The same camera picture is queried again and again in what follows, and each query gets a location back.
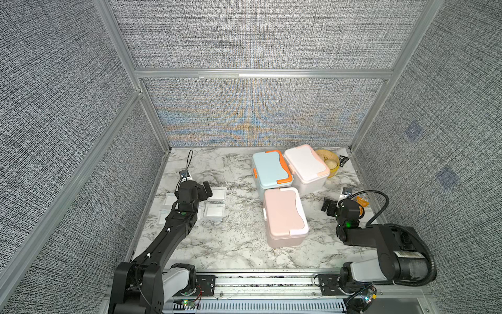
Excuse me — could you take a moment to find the pink first aid box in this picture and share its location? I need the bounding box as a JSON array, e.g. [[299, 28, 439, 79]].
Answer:
[[263, 187, 309, 249]]

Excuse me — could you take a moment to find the blue orange first aid box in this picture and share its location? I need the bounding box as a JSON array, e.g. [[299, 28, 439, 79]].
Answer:
[[252, 150, 294, 201]]

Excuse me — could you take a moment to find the white gauze packet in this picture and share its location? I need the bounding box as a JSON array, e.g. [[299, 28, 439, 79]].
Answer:
[[163, 193, 177, 209], [207, 187, 227, 203], [203, 202, 225, 222], [157, 210, 171, 225]]

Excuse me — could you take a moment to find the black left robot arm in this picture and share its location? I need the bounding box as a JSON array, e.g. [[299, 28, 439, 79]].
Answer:
[[108, 179, 213, 313]]

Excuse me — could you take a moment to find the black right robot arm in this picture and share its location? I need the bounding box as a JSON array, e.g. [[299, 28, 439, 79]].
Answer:
[[322, 198, 437, 294]]

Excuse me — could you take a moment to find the orange small object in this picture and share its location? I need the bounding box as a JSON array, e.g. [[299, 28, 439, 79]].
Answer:
[[356, 196, 369, 208]]

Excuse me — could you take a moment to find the yellow bamboo steamer basket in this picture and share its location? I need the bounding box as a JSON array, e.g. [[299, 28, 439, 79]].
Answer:
[[315, 149, 340, 178]]

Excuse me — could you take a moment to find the small black wrapper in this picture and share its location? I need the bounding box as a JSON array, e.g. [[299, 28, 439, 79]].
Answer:
[[339, 155, 350, 167]]

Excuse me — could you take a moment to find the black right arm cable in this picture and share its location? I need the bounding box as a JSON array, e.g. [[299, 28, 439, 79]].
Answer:
[[348, 190, 438, 285]]

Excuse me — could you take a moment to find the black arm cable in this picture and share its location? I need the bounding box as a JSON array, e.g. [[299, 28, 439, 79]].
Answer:
[[175, 148, 195, 185], [348, 190, 438, 285]]

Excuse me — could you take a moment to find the aluminium front rail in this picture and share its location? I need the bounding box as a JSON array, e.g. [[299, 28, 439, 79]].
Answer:
[[99, 270, 436, 314]]

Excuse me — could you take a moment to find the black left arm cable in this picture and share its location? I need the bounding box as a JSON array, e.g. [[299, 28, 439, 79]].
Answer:
[[175, 148, 195, 185]]

